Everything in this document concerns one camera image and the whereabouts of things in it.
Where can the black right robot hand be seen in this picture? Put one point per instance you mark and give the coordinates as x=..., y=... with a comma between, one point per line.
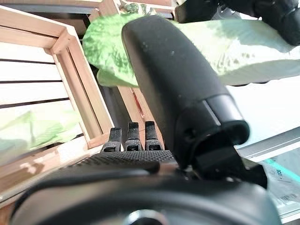
x=178, y=70

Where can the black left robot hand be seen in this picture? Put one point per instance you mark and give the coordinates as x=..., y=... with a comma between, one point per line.
x=281, y=14

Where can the green white napa cabbage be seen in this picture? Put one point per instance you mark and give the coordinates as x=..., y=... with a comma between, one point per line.
x=105, y=47
x=35, y=131

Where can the wooden turnip crate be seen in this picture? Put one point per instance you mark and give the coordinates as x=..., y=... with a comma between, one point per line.
x=105, y=7

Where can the slatted wooden cabbage crate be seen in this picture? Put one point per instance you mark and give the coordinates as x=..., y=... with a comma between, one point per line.
x=82, y=93

